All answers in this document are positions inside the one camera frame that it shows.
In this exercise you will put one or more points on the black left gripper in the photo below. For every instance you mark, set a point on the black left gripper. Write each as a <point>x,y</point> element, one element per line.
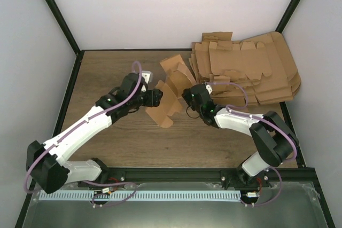
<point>154,99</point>

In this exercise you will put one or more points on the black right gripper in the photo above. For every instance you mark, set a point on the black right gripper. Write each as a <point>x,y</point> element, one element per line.
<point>186,95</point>

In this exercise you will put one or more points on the brown cardboard box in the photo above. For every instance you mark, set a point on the brown cardboard box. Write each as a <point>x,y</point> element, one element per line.
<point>178,78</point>

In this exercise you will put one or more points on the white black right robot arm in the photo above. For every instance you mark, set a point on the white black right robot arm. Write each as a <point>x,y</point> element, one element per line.
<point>274,140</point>

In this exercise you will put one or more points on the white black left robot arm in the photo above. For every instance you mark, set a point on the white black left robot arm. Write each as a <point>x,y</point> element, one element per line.
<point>48,163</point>

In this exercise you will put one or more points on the stack of flat cardboard blanks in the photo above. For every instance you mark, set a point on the stack of flat cardboard blanks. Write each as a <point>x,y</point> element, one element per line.
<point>255,71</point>

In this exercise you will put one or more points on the clear acrylic front plate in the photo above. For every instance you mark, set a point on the clear acrylic front plate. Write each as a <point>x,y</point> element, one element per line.
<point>287,204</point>

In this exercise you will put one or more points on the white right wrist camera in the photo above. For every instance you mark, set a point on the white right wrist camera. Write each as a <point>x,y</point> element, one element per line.
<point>209,88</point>

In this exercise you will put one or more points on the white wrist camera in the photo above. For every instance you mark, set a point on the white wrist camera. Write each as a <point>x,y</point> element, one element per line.
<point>147,77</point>
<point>209,88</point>

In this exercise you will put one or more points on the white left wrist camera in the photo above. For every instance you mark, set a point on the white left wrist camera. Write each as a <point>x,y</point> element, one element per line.
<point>147,77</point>

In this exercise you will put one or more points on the black front mounting rail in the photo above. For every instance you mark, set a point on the black front mounting rail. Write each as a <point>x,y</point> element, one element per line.
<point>228,177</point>

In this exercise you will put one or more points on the light blue slotted cable duct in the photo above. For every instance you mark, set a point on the light blue slotted cable duct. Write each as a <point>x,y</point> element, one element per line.
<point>82,195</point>

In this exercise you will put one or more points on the black back left frame post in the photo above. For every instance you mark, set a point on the black back left frame post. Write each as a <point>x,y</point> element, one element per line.
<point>63,25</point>

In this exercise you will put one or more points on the black frame post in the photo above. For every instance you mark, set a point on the black frame post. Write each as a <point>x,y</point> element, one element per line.
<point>63,25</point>
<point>294,1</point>

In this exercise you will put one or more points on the black back right frame post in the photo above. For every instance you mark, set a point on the black back right frame post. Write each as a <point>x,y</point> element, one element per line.
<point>294,1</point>

